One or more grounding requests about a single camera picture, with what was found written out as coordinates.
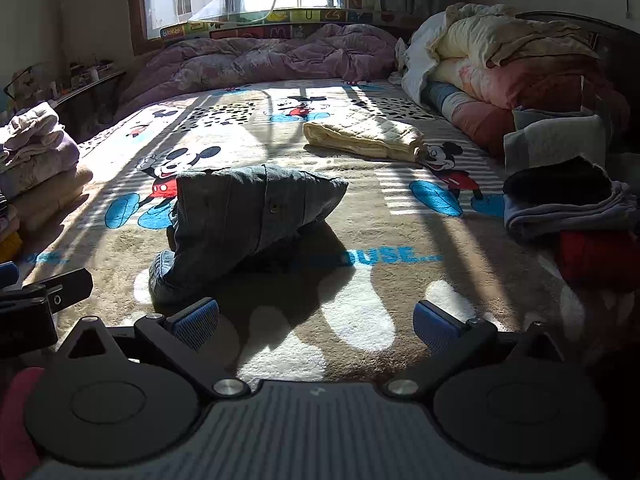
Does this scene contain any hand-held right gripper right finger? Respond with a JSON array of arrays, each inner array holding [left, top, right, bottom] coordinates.
[[382, 300, 581, 401]]

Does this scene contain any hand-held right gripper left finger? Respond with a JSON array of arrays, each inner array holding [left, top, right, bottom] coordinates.
[[56, 299, 251, 401]]

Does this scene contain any blue denim jacket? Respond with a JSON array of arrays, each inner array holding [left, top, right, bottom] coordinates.
[[150, 164, 349, 313]]

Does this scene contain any cartoon mouse printed blanket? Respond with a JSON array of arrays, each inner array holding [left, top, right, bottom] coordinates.
[[20, 77, 591, 391]]

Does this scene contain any pale purple folded garment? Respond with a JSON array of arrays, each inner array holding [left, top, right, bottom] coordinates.
[[0, 132, 81, 198]]

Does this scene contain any white fleece folded garment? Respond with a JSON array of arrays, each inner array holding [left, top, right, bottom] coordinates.
[[0, 102, 66, 161]]

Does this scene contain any lavender garment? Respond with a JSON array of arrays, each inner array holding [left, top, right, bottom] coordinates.
[[504, 180, 640, 246]]

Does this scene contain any red garment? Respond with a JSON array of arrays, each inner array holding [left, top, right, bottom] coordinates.
[[555, 230, 640, 292]]

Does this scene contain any black garment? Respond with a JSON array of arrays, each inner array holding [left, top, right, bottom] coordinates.
[[502, 156, 613, 207]]

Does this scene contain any dark side table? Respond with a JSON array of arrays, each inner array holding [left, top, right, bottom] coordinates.
[[50, 67, 128, 133]]

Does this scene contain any folded yellow quilted cloth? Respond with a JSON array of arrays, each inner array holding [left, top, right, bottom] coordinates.
[[302, 114, 427, 163]]

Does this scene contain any red and blue striped pillow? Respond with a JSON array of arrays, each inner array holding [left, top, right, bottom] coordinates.
[[422, 80, 531, 158]]

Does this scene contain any purple quilt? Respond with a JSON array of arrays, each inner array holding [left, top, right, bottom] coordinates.
[[114, 22, 401, 121]]

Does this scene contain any white quilt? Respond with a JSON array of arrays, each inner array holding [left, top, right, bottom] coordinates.
[[395, 10, 448, 106]]

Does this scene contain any cream quilt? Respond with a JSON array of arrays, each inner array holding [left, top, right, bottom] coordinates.
[[429, 2, 596, 68]]

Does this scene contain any colourful alphabet foam mat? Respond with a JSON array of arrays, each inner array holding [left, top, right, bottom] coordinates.
[[160, 7, 401, 41]]

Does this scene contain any clear plastic sheet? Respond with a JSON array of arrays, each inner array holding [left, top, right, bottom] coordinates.
[[192, 0, 281, 23]]

